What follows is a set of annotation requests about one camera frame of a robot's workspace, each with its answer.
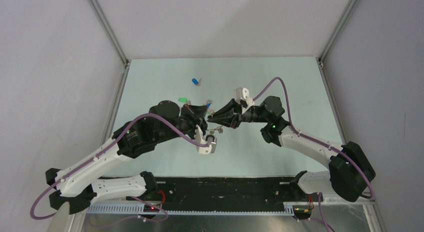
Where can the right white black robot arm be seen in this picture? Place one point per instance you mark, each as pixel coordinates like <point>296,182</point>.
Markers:
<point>349,171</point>

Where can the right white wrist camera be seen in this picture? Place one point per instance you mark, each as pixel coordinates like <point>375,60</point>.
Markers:
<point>243,97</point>

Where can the right aluminium frame post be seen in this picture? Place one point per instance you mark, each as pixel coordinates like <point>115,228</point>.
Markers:
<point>341,23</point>

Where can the electronics board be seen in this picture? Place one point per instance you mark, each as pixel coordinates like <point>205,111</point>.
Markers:
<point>151,208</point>
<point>300,213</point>

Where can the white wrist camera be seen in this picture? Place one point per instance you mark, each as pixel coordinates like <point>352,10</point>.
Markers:
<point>243,97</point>
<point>209,140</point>

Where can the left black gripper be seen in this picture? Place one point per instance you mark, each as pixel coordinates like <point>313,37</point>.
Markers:
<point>197,116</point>

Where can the metal wire keyring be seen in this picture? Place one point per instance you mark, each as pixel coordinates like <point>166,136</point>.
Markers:
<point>218,130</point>

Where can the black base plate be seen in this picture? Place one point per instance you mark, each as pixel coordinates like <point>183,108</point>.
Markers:
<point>227,193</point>

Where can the blue capped key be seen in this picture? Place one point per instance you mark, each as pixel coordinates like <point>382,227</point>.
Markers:
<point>196,82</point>

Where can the left aluminium frame post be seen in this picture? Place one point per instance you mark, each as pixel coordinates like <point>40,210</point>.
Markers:
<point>104,23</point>

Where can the right electronics board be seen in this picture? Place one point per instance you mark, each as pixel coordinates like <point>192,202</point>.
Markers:
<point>300,213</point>

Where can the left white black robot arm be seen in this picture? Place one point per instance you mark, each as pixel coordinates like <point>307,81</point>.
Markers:
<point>83,184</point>

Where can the green tagged key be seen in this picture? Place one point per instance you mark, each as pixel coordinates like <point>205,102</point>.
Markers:
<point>183,100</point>

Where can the left electronics board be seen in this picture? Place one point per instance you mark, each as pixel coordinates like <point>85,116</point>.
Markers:
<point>151,208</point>

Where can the aluminium frame post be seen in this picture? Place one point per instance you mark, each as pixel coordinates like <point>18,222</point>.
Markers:
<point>341,23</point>
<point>104,23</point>

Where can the grey slotted cable duct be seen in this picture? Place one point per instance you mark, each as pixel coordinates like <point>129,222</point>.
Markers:
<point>136,208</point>

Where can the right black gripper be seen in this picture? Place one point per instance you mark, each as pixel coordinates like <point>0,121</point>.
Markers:
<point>223,116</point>

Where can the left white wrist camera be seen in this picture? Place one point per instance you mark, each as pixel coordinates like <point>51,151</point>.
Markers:
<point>209,140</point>

